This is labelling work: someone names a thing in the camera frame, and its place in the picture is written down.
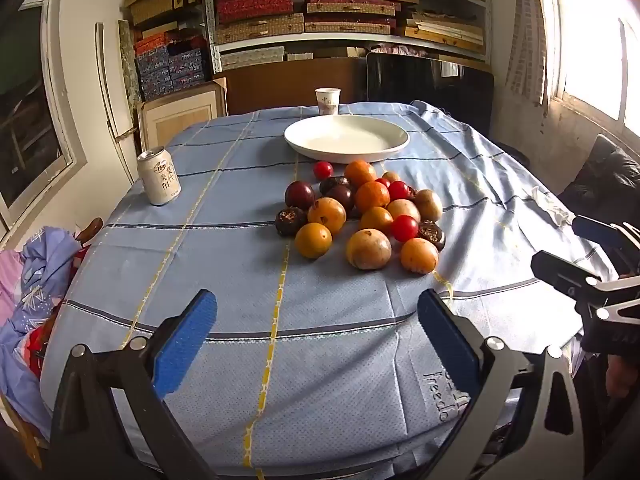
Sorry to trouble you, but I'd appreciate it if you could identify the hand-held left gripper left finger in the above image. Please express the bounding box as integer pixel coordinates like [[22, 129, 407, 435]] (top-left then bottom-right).
[[50, 288, 218, 480]]

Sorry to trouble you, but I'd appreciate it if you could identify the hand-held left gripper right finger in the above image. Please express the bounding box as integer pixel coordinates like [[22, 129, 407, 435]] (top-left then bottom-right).
[[417, 288, 586, 480]]

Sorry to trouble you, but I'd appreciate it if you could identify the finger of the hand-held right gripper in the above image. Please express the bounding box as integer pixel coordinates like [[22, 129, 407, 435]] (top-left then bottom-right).
[[571, 214, 640, 266], [531, 250, 640, 321]]

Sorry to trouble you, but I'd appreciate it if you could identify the yellow-orange round fruit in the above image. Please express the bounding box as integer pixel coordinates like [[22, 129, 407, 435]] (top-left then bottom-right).
[[359, 206, 394, 235], [307, 197, 347, 235], [400, 237, 440, 276], [294, 222, 333, 260]]

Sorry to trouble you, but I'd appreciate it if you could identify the large tan passion fruit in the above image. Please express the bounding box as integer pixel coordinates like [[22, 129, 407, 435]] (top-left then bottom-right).
[[346, 228, 393, 271]]

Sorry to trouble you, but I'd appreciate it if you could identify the brownish tan round fruit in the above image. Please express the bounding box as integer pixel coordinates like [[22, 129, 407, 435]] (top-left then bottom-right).
[[414, 189, 444, 222]]

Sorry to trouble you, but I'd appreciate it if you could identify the pale tan round fruit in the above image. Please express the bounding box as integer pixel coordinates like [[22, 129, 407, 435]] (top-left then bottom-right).
[[386, 199, 422, 223]]

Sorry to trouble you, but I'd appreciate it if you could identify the purple passion fruit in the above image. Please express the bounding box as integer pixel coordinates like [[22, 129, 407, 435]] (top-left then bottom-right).
[[284, 180, 316, 211], [326, 185, 357, 212]]

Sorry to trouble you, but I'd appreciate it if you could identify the white oval plate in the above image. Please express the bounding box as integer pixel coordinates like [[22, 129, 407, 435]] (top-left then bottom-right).
[[283, 115, 411, 164]]

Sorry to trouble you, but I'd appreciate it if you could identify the person's right hand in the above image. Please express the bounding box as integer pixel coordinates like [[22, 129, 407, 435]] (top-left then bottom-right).
[[606, 355, 640, 399]]

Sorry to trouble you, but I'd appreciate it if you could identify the black jacket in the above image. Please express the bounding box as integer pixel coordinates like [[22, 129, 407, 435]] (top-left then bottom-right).
[[557, 135, 640, 221]]

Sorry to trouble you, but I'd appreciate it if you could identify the blue plaid tablecloth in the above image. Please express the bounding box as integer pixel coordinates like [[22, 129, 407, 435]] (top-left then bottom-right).
[[40, 100, 621, 480]]

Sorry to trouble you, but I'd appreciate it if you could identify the wooden chair knob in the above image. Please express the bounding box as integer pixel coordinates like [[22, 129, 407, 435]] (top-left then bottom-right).
[[75, 217, 104, 248]]

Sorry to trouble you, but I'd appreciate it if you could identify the blue floral cloth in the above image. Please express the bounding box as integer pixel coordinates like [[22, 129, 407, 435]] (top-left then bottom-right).
[[0, 225, 83, 441]]

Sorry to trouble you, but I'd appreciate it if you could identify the white drink can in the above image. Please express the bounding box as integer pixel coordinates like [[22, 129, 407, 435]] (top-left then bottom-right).
[[137, 146, 182, 206]]

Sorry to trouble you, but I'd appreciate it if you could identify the pink cloth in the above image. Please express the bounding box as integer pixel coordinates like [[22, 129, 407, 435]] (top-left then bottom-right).
[[0, 250, 26, 331]]

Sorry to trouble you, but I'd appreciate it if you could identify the bright window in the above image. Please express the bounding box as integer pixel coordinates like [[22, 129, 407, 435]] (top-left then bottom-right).
[[545, 0, 640, 136]]

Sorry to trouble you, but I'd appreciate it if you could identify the patterned curtain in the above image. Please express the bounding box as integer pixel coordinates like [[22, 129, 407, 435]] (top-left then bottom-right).
[[505, 0, 551, 106]]

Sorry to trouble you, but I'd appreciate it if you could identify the black screen panel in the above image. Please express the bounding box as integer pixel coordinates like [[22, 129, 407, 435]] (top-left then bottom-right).
[[366, 51, 496, 136]]

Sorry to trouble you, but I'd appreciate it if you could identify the wooden framed panel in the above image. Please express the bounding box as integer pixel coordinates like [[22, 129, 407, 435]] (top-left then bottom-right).
[[137, 77, 228, 148]]

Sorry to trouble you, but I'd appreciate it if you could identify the white paper cup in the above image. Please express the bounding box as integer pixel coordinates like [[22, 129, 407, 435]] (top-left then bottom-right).
[[315, 87, 341, 117]]

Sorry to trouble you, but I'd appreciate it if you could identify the white leaning board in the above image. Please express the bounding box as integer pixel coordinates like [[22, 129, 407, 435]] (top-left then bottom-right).
[[95, 22, 138, 186]]

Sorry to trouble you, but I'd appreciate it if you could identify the brown wooden board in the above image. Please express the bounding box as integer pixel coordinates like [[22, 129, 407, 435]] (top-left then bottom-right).
[[212, 57, 371, 116]]

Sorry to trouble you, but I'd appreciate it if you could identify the stack of blue patterned boxes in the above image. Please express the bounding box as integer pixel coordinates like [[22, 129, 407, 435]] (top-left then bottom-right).
[[135, 32, 208, 101]]

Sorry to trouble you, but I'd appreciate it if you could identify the green marble slab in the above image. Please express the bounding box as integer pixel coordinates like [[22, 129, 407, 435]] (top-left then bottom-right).
[[118, 19, 143, 126]]

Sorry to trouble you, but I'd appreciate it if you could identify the shelf of patterned boxes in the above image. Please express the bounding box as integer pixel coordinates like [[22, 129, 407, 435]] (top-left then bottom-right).
[[202, 0, 493, 76]]

